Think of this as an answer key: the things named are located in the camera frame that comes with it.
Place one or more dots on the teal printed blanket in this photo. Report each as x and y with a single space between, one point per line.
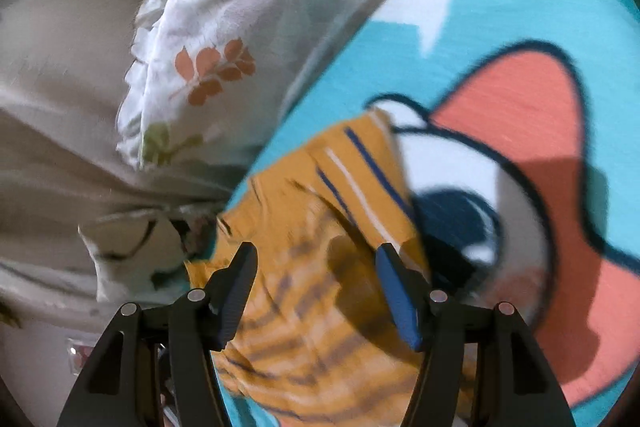
480 22

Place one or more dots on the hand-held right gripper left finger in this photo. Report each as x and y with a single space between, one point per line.
235 297

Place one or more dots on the beige bed sheet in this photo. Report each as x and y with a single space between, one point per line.
60 107

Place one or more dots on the orange striped sweater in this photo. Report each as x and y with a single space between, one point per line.
310 232

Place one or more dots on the white floral pillow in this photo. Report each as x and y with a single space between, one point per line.
240 7

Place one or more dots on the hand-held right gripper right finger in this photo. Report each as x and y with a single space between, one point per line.
400 302

